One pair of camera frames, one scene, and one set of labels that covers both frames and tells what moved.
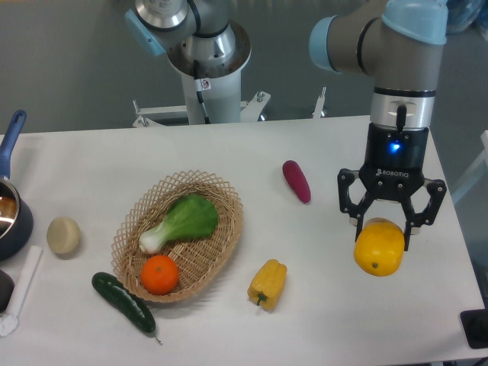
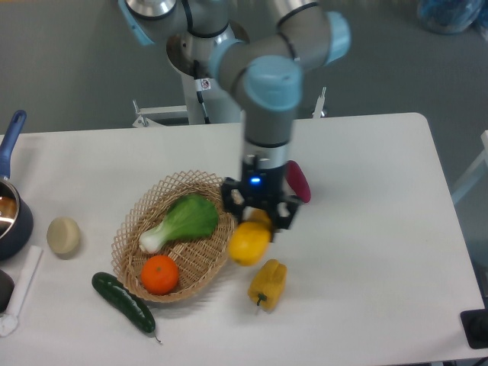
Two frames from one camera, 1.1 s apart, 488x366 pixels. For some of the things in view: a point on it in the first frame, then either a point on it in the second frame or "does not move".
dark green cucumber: (130, 305) does not move
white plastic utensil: (8, 324) does not move
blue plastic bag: (464, 15) does not move
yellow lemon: (379, 247) → (249, 239)
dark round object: (7, 287) does not move
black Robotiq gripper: (394, 164) → (259, 187)
